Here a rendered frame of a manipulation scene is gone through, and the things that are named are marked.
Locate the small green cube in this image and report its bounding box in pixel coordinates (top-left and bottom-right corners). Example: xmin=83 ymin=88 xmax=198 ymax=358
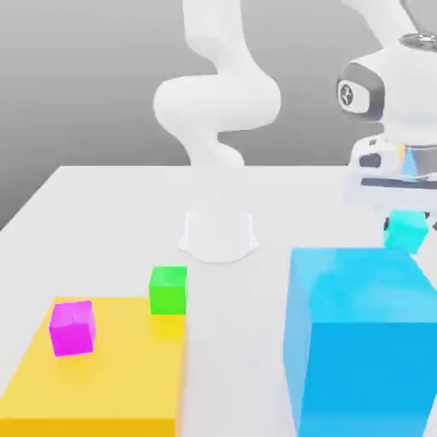
xmin=149 ymin=265 xmax=189 ymax=316

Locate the small magenta cube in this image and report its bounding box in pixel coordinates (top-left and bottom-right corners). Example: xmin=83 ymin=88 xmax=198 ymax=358
xmin=48 ymin=300 xmax=97 ymax=358

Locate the small cyan cube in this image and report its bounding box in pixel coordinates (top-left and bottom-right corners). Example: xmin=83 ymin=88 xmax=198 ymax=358
xmin=382 ymin=209 xmax=430 ymax=256

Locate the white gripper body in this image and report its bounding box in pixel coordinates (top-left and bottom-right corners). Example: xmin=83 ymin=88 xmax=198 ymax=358
xmin=341 ymin=172 xmax=437 ymax=217

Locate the large blue box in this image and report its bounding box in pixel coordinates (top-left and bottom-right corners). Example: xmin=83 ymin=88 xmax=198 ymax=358
xmin=283 ymin=247 xmax=437 ymax=437

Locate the large yellow box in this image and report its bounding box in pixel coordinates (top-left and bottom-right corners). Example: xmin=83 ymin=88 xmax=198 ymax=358
xmin=0 ymin=295 xmax=187 ymax=437

